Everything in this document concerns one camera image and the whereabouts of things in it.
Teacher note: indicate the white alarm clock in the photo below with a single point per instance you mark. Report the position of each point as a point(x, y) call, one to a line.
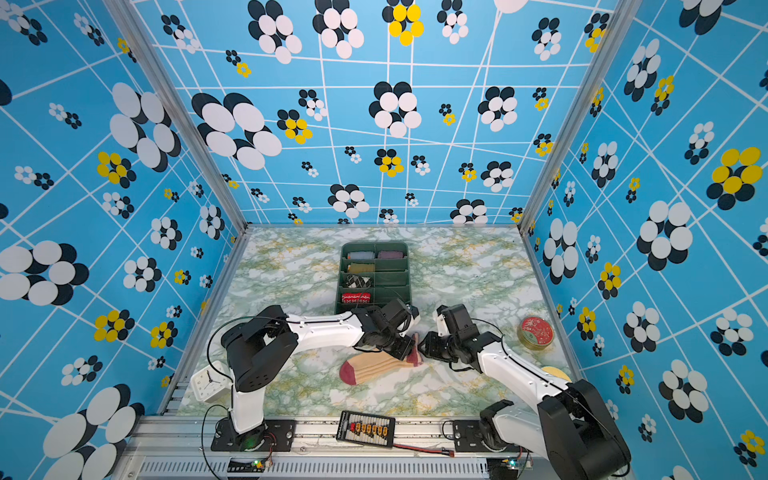
point(209, 384)

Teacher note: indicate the yellow round sponge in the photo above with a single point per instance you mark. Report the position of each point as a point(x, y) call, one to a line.
point(556, 372)

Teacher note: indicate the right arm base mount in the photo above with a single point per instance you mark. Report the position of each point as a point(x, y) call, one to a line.
point(505, 436)

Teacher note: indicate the maroon rolled sock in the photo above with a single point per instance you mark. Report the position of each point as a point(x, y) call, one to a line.
point(391, 255)

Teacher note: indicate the black patterned rolled sock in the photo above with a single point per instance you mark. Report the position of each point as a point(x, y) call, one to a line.
point(355, 281)

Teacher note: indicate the aluminium front rail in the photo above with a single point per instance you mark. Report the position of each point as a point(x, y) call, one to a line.
point(179, 448)

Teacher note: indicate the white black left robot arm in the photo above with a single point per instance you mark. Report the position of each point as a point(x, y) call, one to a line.
point(258, 349)

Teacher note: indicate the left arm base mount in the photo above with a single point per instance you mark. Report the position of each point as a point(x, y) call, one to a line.
point(272, 435)

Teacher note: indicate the yellow rolled sock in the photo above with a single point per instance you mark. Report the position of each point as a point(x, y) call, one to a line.
point(361, 268)

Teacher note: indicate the green plastic organizer tray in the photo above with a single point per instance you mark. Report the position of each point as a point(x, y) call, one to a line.
point(391, 278)

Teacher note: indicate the tan maroon striped sock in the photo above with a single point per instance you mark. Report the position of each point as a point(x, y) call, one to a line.
point(366, 367)

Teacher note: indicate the red green tape roll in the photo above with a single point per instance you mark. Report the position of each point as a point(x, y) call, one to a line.
point(535, 333)

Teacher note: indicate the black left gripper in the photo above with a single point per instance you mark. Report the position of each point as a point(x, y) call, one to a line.
point(402, 354)

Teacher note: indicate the red patterned rolled sock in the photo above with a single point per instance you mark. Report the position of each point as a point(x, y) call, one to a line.
point(356, 297)

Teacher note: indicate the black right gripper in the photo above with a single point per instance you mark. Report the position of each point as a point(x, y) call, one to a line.
point(430, 349)

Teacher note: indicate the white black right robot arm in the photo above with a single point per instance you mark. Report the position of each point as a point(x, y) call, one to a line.
point(565, 422)

